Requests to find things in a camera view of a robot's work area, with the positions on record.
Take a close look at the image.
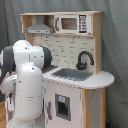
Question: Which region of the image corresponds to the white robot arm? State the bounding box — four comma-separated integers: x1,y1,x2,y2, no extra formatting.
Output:
0,40,52,128

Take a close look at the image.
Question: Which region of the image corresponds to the wooden toy kitchen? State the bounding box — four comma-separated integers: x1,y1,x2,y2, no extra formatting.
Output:
21,11,114,128

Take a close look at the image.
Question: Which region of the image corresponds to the grey toy sink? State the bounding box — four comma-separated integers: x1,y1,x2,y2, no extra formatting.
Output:
53,68,93,81

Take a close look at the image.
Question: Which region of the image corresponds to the black toy faucet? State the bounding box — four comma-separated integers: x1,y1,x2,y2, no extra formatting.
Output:
76,51,94,70

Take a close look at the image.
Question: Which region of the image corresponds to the black toy stovetop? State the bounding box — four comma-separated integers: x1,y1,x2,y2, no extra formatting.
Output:
42,65,58,73

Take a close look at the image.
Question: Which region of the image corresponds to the white cabinet door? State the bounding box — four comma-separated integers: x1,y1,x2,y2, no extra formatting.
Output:
45,82,82,128

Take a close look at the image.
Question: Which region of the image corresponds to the white toy microwave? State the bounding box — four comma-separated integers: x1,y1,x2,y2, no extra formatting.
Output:
55,15,92,34

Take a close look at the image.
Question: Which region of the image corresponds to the grey range hood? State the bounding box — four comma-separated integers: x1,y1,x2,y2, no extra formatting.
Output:
25,16,53,34

